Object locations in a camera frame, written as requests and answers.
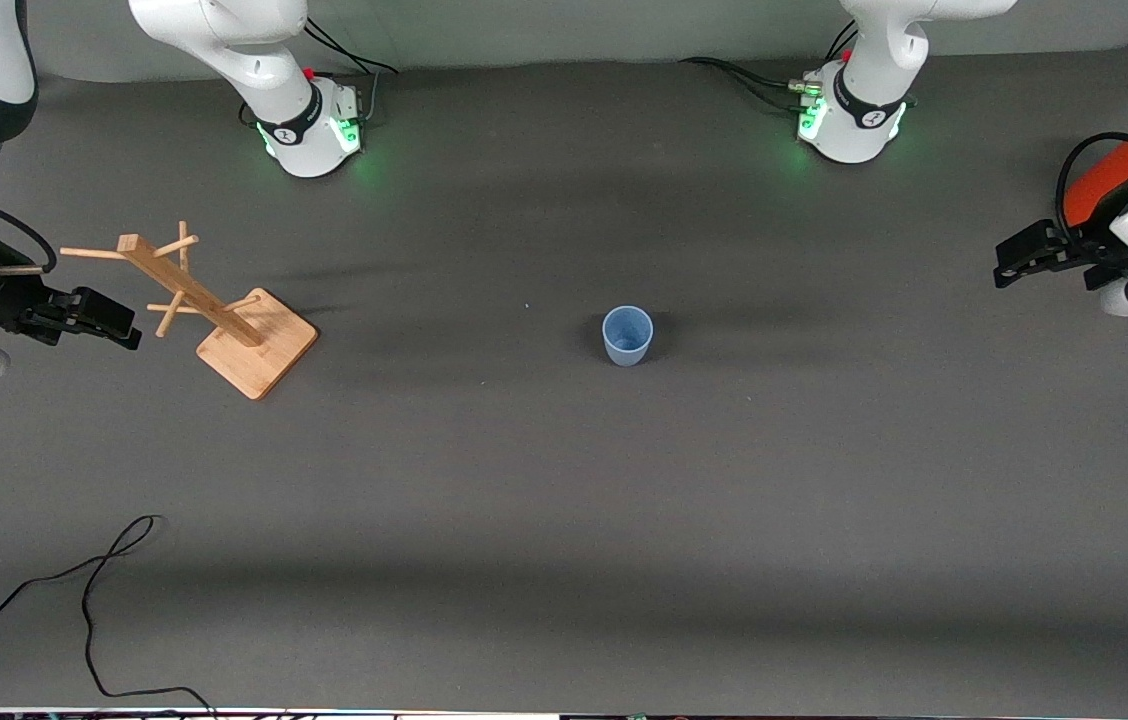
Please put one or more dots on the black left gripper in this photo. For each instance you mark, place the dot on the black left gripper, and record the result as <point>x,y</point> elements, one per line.
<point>1090,251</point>

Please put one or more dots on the wooden cup rack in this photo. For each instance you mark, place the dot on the wooden cup rack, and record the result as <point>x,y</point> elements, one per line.
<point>259,345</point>

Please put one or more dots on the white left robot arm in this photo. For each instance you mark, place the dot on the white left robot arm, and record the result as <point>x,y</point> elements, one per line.
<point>874,60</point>

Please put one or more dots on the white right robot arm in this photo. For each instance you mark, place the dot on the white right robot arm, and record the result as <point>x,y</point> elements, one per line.
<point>254,60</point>

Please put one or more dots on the light blue cup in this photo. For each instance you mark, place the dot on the light blue cup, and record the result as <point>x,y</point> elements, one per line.
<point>627,345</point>

